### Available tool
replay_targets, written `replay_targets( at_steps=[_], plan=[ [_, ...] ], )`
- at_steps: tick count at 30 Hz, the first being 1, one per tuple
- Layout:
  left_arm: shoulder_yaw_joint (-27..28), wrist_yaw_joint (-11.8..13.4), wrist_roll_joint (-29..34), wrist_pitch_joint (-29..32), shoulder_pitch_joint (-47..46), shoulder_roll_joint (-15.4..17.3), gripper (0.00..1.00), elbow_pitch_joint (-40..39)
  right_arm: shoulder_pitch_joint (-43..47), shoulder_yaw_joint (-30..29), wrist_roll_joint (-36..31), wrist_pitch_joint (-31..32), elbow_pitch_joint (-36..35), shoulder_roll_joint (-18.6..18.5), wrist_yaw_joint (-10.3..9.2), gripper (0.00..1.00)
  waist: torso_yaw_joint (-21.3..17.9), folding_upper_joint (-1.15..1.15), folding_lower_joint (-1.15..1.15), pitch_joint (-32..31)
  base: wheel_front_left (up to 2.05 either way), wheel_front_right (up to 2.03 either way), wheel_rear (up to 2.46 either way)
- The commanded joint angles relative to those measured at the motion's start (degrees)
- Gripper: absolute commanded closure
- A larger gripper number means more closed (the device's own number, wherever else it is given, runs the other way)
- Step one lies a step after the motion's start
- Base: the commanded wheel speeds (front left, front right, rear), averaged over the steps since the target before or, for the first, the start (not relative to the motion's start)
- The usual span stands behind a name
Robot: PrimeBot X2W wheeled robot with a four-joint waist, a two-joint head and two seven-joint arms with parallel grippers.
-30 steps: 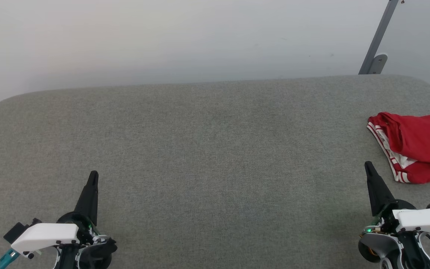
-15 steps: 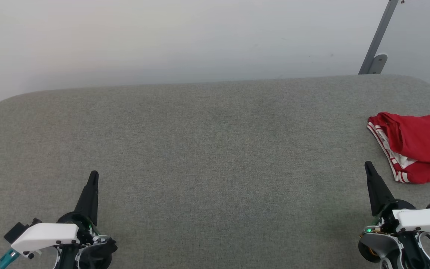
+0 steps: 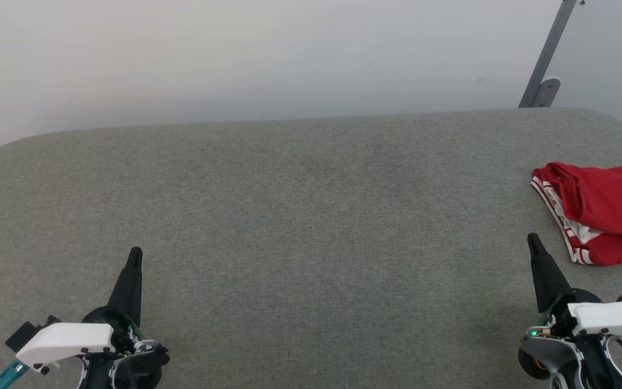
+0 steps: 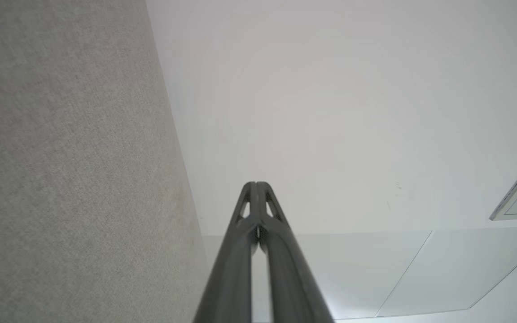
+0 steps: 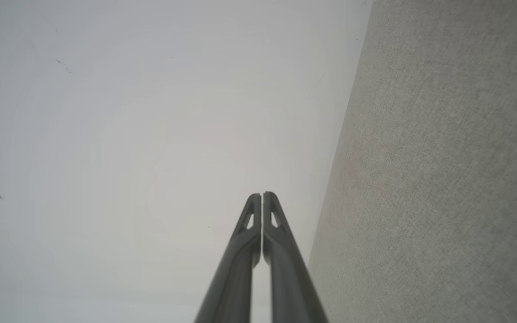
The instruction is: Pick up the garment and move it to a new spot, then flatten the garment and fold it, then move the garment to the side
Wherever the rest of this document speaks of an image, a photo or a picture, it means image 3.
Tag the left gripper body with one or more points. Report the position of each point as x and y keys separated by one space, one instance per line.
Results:
x=124 y=332

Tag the grey metal wall bar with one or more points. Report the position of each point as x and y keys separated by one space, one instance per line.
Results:
x=548 y=51

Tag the red and white jersey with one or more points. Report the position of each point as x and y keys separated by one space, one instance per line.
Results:
x=608 y=205

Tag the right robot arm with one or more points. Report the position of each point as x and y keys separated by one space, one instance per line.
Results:
x=565 y=362

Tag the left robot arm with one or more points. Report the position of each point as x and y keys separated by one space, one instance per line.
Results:
x=133 y=367

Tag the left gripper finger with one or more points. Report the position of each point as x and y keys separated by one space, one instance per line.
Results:
x=128 y=292

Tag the grey metal foot bracket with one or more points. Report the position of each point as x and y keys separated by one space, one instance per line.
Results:
x=547 y=92

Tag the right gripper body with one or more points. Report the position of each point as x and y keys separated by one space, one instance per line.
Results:
x=559 y=316

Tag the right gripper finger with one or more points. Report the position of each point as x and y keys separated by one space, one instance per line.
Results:
x=548 y=278

